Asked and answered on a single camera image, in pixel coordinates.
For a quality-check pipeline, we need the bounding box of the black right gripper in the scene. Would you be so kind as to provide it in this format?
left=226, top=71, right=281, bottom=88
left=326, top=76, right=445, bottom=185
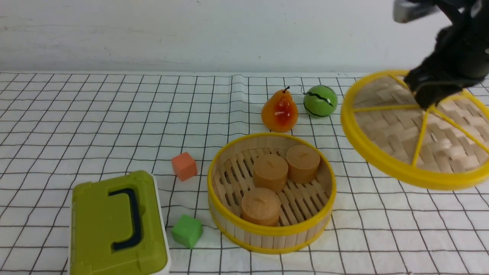
left=405, top=15, right=488, bottom=110

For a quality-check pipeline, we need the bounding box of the woven steamer lid yellow rim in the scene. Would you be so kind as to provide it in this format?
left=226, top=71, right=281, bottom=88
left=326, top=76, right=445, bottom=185
left=341, top=70, right=489, bottom=190

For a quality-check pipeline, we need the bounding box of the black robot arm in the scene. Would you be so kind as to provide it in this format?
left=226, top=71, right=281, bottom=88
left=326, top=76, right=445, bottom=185
left=393, top=0, right=489, bottom=111

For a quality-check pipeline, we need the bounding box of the bamboo steamer basket yellow rim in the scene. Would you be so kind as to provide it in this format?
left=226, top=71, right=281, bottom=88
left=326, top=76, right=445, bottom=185
left=207, top=133, right=337, bottom=254

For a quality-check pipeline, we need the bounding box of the green toy watermelon ball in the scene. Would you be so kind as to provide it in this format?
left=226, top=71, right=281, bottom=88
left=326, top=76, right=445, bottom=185
left=303, top=85, right=338, bottom=117

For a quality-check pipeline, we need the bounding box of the brown cylinder bun rear right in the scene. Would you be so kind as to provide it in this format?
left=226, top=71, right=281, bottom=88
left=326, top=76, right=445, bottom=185
left=286, top=144, right=321, bottom=184

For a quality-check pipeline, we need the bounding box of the brown cylinder bun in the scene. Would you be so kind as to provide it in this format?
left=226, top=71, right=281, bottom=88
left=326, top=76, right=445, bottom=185
left=240, top=188, right=281, bottom=226
left=252, top=154, right=288, bottom=193
left=286, top=144, right=321, bottom=184

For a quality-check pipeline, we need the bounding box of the orange toy pear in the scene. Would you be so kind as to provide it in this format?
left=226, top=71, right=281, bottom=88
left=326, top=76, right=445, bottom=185
left=261, top=86, right=299, bottom=133

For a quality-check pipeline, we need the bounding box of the brown cylinder bun rear left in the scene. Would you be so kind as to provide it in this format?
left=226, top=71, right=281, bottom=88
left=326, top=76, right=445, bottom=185
left=252, top=154, right=288, bottom=193

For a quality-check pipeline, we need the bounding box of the brown cylinder bun front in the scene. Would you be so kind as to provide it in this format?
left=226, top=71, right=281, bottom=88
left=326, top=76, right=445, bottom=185
left=240, top=188, right=281, bottom=226

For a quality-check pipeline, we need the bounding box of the orange foam cube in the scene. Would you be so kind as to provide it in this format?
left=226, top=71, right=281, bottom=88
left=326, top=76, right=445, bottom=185
left=171, top=152, right=198, bottom=181

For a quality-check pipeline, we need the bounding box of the green foam cube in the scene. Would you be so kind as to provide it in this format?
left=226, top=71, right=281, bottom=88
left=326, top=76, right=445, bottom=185
left=171, top=215, right=203, bottom=249

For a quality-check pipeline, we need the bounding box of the white black grid tablecloth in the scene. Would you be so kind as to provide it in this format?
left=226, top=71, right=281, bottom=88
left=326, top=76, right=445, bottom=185
left=0, top=73, right=488, bottom=275

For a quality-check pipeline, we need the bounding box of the green lunch box with handle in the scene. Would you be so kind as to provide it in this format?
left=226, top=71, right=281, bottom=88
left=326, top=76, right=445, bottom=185
left=68, top=170, right=171, bottom=275

